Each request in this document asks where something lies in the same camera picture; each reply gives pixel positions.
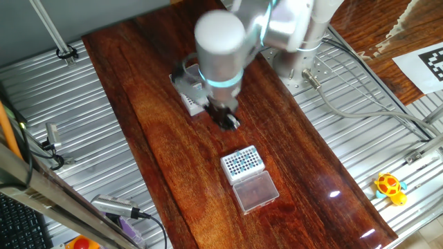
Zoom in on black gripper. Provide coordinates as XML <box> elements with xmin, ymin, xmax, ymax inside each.
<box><xmin>203</xmin><ymin>98</ymin><xmax>242</xmax><ymax>132</ymax></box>

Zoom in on white hinged pipette tip box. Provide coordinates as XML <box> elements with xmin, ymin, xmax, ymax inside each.
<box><xmin>178</xmin><ymin>63</ymin><xmax>207</xmax><ymax>118</ymax></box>
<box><xmin>220</xmin><ymin>145</ymin><xmax>280</xmax><ymax>215</ymax></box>

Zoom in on purple pipette tip box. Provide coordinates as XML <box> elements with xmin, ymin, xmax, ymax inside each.
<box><xmin>117</xmin><ymin>216</ymin><xmax>146</xmax><ymax>248</ymax></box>

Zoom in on glossy wooden board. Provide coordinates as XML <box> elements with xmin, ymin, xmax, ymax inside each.
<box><xmin>82</xmin><ymin>0</ymin><xmax>399</xmax><ymax>249</ymax></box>

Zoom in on black rod clamp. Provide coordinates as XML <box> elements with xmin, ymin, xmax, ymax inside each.
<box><xmin>55</xmin><ymin>44</ymin><xmax>80</xmax><ymax>60</ymax></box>

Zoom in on yellow orange turtle toy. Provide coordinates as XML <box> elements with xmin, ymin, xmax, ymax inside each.
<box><xmin>374</xmin><ymin>172</ymin><xmax>408</xmax><ymax>207</ymax></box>

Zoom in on white paper marker sheet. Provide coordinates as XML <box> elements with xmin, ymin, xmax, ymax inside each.
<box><xmin>392</xmin><ymin>41</ymin><xmax>443</xmax><ymax>95</ymax></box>

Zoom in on aluminium rod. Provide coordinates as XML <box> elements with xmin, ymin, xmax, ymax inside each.
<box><xmin>28</xmin><ymin>0</ymin><xmax>75</xmax><ymax>66</ymax></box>

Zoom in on aluminium profile bar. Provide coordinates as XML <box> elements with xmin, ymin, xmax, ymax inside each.
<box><xmin>422</xmin><ymin>103</ymin><xmax>443</xmax><ymax>125</ymax></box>

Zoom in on orange pole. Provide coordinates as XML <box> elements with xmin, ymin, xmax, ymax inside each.
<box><xmin>0</xmin><ymin>100</ymin><xmax>24</xmax><ymax>160</ymax></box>

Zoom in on black keyboard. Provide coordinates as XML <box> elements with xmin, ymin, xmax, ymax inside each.
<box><xmin>0</xmin><ymin>192</ymin><xmax>55</xmax><ymax>249</ymax></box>

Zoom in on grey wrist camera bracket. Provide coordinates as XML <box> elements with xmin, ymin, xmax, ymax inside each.
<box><xmin>171</xmin><ymin>77</ymin><xmax>208</xmax><ymax>107</ymax></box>

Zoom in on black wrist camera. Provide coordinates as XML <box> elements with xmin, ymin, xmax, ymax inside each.
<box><xmin>169</xmin><ymin>62</ymin><xmax>195</xmax><ymax>87</ymax></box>

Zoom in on grey cable with metal connector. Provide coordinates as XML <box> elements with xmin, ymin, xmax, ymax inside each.
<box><xmin>301</xmin><ymin>68</ymin><xmax>443</xmax><ymax>138</ymax></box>

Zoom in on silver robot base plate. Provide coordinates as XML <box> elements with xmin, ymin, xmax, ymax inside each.
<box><xmin>266</xmin><ymin>41</ymin><xmax>333</xmax><ymax>96</ymax></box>

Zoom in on black camera cable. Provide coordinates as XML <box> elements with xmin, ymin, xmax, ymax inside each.
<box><xmin>133</xmin><ymin>207</ymin><xmax>169</xmax><ymax>249</ymax></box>

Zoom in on aluminium profile bracket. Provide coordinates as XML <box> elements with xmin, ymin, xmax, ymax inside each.
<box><xmin>404</xmin><ymin>133</ymin><xmax>443</xmax><ymax>165</ymax></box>

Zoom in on black hanging cable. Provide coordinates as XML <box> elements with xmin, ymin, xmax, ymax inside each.
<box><xmin>0</xmin><ymin>122</ymin><xmax>34</xmax><ymax>190</ymax></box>

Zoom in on aluminium frame beam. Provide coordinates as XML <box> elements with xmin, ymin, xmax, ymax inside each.
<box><xmin>0</xmin><ymin>141</ymin><xmax>146</xmax><ymax>249</ymax></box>

